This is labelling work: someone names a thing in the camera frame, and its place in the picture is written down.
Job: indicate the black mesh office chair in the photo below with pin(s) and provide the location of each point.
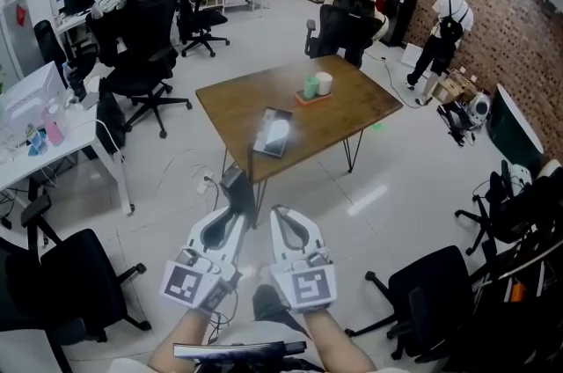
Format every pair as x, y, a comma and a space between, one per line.
141, 50

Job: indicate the black chest-mounted device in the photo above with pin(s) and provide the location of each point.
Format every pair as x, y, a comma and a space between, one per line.
237, 350

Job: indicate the black office chair with headrest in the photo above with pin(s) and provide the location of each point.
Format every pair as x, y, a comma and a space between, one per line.
198, 17

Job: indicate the pink bottle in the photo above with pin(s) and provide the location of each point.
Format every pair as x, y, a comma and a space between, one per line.
53, 129

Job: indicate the person's right forearm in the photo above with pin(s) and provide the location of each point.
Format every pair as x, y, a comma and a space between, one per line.
336, 345

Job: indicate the white refrigerator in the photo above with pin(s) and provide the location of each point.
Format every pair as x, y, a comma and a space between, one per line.
17, 19

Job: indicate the person's left forearm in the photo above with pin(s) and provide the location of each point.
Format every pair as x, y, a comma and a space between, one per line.
180, 340

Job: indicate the orange tray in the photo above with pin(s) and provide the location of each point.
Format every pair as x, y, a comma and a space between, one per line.
313, 99

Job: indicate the white cup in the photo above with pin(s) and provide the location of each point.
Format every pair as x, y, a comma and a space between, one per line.
324, 83

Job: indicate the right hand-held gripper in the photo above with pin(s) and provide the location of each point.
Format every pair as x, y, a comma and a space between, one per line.
310, 285

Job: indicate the dark green round panel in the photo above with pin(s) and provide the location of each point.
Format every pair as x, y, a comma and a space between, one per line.
512, 131

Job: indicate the blue small container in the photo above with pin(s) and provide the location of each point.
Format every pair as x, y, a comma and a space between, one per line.
37, 142

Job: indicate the black hairpin table leg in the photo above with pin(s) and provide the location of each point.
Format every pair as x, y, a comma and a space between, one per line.
250, 169
353, 151

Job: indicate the brown cardboard box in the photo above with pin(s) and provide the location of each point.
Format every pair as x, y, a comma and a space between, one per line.
451, 87

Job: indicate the black power adapter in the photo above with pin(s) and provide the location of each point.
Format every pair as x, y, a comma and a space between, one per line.
232, 178

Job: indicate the green cup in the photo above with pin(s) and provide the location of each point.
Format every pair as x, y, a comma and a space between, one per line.
310, 86

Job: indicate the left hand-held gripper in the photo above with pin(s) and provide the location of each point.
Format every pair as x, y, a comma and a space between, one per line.
200, 281

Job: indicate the white round appliance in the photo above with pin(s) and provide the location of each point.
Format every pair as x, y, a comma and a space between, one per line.
478, 106

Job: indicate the white power strip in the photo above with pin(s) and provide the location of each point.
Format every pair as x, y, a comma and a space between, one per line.
204, 183

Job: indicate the white flat board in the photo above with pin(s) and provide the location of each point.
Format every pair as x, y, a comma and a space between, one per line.
414, 54

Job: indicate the white cardboard box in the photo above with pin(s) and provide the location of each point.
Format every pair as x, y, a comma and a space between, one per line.
31, 98

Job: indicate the white desk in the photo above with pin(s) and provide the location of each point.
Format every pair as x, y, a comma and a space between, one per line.
75, 138

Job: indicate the black floor cabinet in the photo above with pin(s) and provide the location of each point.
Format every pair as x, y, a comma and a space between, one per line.
398, 17

